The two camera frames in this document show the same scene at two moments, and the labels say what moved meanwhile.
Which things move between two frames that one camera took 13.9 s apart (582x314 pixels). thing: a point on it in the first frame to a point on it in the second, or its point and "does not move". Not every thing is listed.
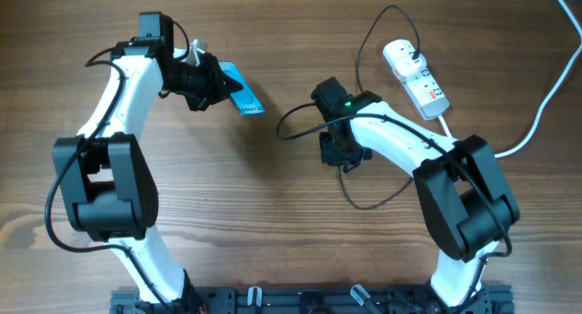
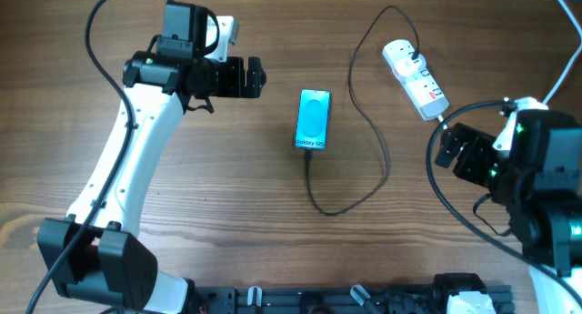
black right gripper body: x=335 y=152 to x=479 y=162
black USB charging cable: x=359 y=91 to x=308 y=152
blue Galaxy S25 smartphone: x=244 y=98 to x=313 y=118
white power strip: x=426 y=94 does not move
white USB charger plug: x=408 y=65 does not move
